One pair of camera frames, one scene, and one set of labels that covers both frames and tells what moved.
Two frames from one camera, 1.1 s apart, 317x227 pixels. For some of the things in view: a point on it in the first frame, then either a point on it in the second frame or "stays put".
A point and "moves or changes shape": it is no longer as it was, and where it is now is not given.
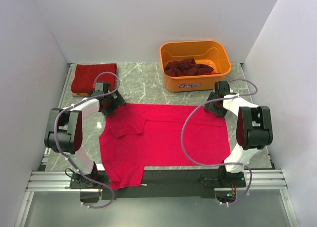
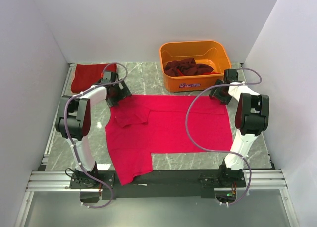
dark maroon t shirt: (186, 67) stays put
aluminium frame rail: (41, 181) stays put
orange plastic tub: (211, 53) stays put
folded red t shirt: (85, 75) stays put
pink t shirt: (133, 136) moves or changes shape
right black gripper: (221, 113) to (224, 100)
